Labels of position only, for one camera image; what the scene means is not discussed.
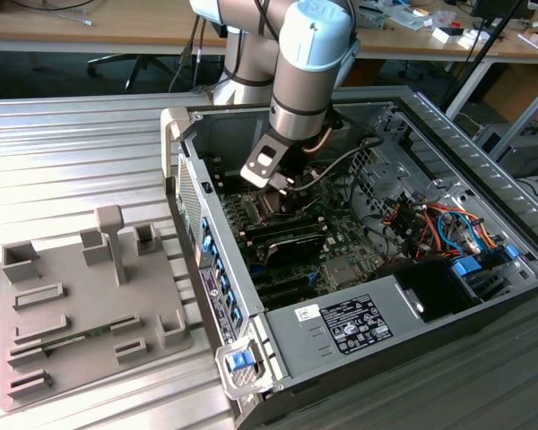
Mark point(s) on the blue case latch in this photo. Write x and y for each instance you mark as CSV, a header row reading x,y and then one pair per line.
x,y
238,361

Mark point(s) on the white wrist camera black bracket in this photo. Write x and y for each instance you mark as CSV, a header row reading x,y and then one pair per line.
x,y
264,161

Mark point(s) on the grey open PC case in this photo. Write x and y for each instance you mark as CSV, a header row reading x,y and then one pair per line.
x,y
233,134

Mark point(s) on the wooden desk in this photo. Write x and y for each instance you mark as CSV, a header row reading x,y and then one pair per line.
x,y
116,27

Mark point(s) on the black monitor base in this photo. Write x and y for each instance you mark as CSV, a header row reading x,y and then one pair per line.
x,y
497,6

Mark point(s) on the grey parts rack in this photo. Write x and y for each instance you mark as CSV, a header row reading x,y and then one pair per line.
x,y
85,304

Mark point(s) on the grey box on floor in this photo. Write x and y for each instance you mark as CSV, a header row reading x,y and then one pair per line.
x,y
529,154

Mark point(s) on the small white box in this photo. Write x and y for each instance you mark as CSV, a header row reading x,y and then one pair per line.
x,y
448,35

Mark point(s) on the black expansion slot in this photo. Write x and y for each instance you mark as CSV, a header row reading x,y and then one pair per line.
x,y
287,293

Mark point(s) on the large brown cardboard box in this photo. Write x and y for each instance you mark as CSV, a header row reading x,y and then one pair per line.
x,y
515,89

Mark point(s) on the thin metal locking lever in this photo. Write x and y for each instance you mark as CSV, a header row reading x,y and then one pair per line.
x,y
314,203
249,181

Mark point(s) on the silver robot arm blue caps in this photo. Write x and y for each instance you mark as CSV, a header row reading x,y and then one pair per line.
x,y
305,67

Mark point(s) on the green motherboard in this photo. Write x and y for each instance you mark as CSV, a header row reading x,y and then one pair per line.
x,y
341,233

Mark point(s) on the black graphics card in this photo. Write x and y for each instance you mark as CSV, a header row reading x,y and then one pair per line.
x,y
291,248

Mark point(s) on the small blue drive clip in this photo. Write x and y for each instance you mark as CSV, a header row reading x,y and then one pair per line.
x,y
511,251

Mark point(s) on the blue disk carrier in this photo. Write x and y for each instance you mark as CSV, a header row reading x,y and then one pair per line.
x,y
468,269

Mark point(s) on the black office chair base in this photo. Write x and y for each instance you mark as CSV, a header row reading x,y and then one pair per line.
x,y
136,67

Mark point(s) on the CPU socket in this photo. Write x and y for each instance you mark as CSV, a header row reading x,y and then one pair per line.
x,y
254,207

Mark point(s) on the grey power supply with labels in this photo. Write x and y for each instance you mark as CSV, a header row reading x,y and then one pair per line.
x,y
296,349

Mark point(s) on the metal drive cage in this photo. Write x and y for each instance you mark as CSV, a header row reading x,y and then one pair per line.
x,y
396,172

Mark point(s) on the black slanted pole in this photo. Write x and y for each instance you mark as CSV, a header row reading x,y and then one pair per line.
x,y
484,46

